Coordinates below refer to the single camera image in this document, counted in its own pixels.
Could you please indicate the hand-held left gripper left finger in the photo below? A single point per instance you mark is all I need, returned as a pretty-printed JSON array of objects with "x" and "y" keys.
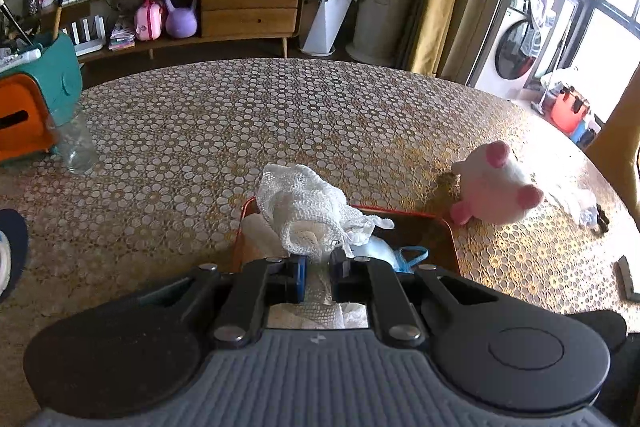
[{"x": 300, "y": 279}]

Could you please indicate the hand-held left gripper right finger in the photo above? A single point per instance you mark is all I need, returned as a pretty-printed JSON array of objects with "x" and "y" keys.
[{"x": 337, "y": 279}]

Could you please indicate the blue printed packet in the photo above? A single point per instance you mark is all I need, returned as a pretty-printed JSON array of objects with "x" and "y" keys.
[{"x": 375, "y": 254}]

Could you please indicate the white mesh cloth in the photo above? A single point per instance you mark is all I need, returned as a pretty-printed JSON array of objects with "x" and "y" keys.
[{"x": 300, "y": 207}]

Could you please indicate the red box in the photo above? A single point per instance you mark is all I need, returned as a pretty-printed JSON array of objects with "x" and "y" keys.
[{"x": 430, "y": 232}]

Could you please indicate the white and pink plush toy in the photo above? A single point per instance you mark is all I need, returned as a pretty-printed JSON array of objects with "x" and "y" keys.
[{"x": 495, "y": 192}]

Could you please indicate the grey flat box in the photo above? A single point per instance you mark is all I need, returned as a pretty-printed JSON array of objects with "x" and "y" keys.
[{"x": 629, "y": 279}]

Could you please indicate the blue fabric loop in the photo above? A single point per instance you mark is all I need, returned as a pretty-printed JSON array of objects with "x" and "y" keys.
[{"x": 414, "y": 252}]

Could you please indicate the small dark clip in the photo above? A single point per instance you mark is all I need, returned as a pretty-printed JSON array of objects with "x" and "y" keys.
[{"x": 602, "y": 217}]

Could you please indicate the clear plastic bag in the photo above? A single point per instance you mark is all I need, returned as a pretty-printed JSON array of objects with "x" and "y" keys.
[{"x": 575, "y": 204}]

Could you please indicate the wooden chair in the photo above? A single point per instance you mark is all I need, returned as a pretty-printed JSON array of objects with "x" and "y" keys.
[{"x": 615, "y": 147}]

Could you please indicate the red bucket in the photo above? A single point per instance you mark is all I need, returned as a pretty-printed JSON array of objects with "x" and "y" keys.
[{"x": 570, "y": 109}]

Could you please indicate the white planter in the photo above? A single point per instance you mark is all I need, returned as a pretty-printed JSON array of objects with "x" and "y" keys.
[{"x": 325, "y": 27}]

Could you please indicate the clear glass jar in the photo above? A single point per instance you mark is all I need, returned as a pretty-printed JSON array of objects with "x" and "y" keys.
[{"x": 77, "y": 147}]

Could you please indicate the wooden sideboard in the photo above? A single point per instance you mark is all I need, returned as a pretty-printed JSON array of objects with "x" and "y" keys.
[{"x": 240, "y": 14}]

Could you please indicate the dark blue object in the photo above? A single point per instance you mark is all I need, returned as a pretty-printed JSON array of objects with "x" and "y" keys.
[{"x": 17, "y": 247}]

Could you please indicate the white washing machine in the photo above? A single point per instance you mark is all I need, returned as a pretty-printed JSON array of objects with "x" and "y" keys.
[{"x": 510, "y": 52}]

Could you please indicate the purple kettlebell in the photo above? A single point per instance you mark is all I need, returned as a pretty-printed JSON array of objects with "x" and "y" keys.
[{"x": 181, "y": 19}]

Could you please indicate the pink small backpack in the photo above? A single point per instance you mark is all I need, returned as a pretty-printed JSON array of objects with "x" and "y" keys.
[{"x": 149, "y": 22}]

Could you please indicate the stack of books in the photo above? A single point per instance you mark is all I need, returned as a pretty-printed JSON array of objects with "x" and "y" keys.
[{"x": 122, "y": 37}]

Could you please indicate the teal container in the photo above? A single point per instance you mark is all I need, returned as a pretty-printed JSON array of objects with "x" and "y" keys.
[{"x": 60, "y": 72}]

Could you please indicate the orange container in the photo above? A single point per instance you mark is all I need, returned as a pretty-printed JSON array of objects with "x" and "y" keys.
[{"x": 25, "y": 117}]

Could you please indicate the white rack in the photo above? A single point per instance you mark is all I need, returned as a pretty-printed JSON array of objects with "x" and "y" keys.
[{"x": 85, "y": 37}]

